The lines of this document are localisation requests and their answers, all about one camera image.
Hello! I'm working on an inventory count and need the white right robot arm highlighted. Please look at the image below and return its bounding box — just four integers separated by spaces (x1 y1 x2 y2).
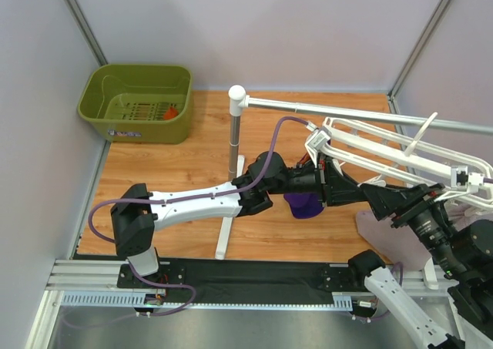
348 184 492 348

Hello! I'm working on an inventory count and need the aluminium mounting rail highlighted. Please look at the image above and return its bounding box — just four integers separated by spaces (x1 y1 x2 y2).
45 259 451 310

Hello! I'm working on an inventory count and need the purple cloth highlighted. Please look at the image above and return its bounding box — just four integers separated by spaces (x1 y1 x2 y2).
283 193 324 220

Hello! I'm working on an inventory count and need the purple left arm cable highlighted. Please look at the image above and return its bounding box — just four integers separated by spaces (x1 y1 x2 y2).
88 116 317 317

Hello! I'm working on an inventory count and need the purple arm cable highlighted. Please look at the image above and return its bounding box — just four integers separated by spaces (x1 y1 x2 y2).
351 177 493 324
88 116 317 317

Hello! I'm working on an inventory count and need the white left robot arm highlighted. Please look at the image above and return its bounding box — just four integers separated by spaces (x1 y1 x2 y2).
110 152 366 277

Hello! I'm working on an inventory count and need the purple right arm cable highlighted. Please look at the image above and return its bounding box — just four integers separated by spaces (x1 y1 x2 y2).
351 177 493 324

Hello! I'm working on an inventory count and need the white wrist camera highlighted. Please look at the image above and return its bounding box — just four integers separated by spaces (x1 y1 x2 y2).
304 127 331 164
436 166 485 201

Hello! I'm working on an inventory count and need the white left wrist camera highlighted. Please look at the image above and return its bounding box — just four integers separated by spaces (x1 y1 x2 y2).
304 127 331 164

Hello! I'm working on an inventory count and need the green plastic laundry basket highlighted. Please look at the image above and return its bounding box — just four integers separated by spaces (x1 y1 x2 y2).
78 64 193 144

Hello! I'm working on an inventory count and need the orange sock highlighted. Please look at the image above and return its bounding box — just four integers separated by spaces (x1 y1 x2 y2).
300 153 310 166
162 106 179 121

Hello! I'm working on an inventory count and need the white and grey drying rack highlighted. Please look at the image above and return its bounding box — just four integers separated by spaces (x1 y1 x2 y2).
214 83 493 290

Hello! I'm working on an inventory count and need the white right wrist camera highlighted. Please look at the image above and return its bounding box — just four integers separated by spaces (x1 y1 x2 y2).
436 166 485 201

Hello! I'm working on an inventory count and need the pale lilac hanging cloth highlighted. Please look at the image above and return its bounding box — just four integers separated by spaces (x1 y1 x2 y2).
355 201 492 271

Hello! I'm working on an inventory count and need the white clip sock hanger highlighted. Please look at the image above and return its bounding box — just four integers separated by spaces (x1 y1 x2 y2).
307 114 492 213

